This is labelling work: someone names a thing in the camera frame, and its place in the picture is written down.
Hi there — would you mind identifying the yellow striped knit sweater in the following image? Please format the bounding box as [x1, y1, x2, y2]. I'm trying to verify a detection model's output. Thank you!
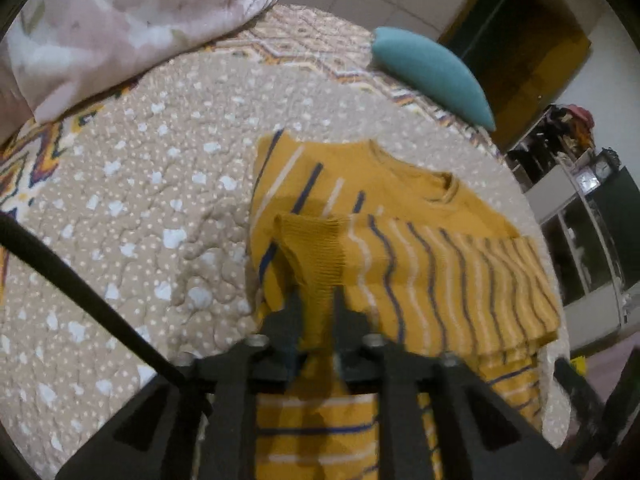
[248, 130, 561, 480]

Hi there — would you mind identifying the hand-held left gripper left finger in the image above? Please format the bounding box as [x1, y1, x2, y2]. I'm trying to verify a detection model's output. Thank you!
[55, 302, 302, 480]

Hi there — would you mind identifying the beige dotted patterned bedspread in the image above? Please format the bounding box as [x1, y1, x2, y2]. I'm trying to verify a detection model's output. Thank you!
[0, 4, 571, 480]

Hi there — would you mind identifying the pile of colourful clothes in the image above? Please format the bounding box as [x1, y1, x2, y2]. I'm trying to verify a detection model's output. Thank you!
[544, 104, 597, 161]

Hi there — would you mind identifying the black television screen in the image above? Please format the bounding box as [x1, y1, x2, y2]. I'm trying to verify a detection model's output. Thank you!
[592, 165, 640, 293]

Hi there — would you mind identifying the teal pillow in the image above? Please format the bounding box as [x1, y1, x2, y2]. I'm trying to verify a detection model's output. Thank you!
[370, 26, 497, 132]

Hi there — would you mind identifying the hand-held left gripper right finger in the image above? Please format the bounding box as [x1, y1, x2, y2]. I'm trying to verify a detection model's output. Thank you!
[331, 291, 582, 480]

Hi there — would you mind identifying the pink floral blanket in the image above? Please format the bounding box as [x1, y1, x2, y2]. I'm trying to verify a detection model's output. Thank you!
[0, 0, 286, 146]

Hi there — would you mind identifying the black cable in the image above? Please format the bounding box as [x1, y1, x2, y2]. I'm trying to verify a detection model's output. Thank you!
[0, 211, 188, 391]

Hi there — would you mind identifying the white shelf unit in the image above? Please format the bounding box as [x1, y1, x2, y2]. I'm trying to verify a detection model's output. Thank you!
[505, 152, 640, 356]

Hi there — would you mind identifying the dark wooden door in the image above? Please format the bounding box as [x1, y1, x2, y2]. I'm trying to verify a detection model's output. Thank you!
[439, 0, 593, 151]

